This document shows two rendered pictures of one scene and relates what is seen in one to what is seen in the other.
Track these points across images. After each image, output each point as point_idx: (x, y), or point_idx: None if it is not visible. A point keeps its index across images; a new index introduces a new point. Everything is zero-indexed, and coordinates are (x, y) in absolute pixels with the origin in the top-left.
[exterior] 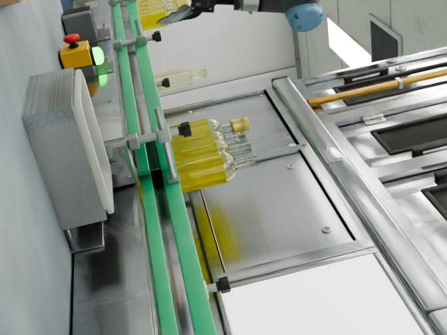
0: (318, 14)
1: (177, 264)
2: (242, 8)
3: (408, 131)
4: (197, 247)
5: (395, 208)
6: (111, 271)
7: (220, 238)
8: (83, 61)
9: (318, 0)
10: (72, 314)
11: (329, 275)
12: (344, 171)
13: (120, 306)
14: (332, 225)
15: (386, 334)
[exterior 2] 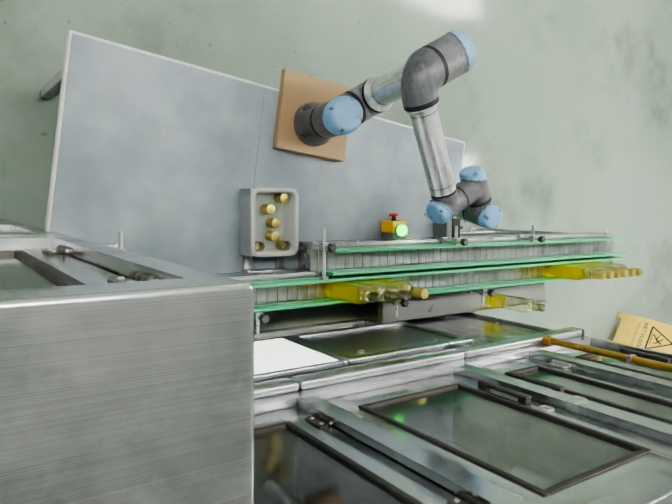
0: (437, 209)
1: None
2: (456, 215)
3: (557, 377)
4: None
5: (414, 372)
6: (229, 274)
7: (334, 334)
8: (389, 228)
9: (443, 201)
10: None
11: (309, 354)
12: (443, 351)
13: None
14: (367, 352)
15: (259, 367)
